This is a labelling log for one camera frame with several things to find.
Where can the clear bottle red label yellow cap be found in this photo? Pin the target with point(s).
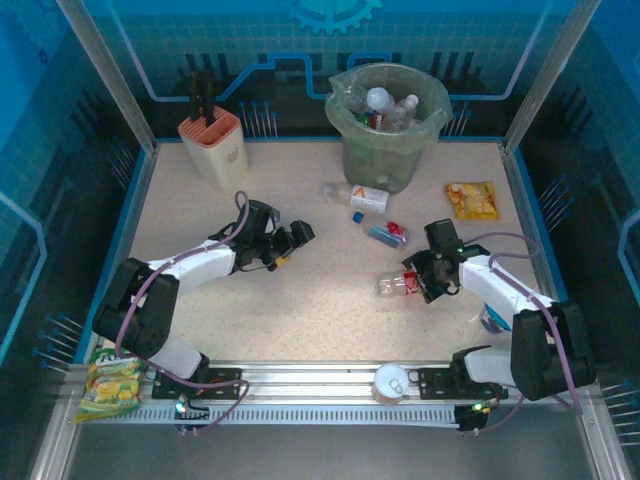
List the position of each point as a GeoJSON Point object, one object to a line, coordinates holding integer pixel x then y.
{"type": "Point", "coordinates": [392, 285]}

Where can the clear unlabelled plastic bottle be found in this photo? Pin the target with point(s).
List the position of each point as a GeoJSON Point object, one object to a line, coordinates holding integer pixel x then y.
{"type": "Point", "coordinates": [356, 97]}

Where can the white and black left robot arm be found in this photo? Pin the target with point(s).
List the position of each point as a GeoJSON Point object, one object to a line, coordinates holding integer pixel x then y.
{"type": "Point", "coordinates": [200, 267]}

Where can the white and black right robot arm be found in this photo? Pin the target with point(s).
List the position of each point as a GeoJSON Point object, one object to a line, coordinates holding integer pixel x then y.
{"type": "Point", "coordinates": [495, 290]}

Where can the translucent green waste bin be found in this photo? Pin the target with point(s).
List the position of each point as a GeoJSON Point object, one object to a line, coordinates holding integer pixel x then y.
{"type": "Point", "coordinates": [380, 165]}

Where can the clear plastic bin liner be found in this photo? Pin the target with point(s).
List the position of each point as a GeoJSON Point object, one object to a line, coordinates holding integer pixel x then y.
{"type": "Point", "coordinates": [340, 115]}

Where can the blue capped bottle blue red label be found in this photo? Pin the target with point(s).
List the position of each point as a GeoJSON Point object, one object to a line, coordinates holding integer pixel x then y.
{"type": "Point", "coordinates": [387, 232]}

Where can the clear cup with blue lid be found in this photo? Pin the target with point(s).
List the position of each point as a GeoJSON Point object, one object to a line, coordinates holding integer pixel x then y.
{"type": "Point", "coordinates": [492, 320]}

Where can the clear bottle white orange label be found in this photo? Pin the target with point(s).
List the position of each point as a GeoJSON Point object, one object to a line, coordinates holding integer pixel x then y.
{"type": "Point", "coordinates": [367, 199]}

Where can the silver tin can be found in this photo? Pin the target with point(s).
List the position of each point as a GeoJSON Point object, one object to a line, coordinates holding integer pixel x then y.
{"type": "Point", "coordinates": [392, 382]}

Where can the beige knife block orange top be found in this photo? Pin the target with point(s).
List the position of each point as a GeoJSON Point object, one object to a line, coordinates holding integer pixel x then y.
{"type": "Point", "coordinates": [220, 150]}

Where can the black controller board with LED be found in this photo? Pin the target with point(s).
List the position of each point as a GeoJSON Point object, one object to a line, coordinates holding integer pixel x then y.
{"type": "Point", "coordinates": [470, 420]}
{"type": "Point", "coordinates": [192, 412]}

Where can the green yellow snack bag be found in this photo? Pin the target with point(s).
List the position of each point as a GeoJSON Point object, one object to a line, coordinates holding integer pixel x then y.
{"type": "Point", "coordinates": [112, 385]}

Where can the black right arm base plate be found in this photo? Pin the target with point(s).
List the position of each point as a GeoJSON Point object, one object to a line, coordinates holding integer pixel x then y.
{"type": "Point", "coordinates": [435, 382]}

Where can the aluminium side rail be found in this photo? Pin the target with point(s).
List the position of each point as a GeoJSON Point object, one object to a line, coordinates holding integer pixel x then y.
{"type": "Point", "coordinates": [530, 225]}

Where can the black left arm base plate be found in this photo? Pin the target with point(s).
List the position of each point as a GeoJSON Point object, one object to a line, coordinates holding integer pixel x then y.
{"type": "Point", "coordinates": [220, 372]}

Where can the aluminium front rail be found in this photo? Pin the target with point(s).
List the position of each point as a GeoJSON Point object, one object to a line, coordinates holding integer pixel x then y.
{"type": "Point", "coordinates": [310, 372]}

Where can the aluminium frame post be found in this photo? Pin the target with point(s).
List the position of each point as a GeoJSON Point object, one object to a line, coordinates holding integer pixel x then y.
{"type": "Point", "coordinates": [550, 75]}
{"type": "Point", "coordinates": [107, 75]}

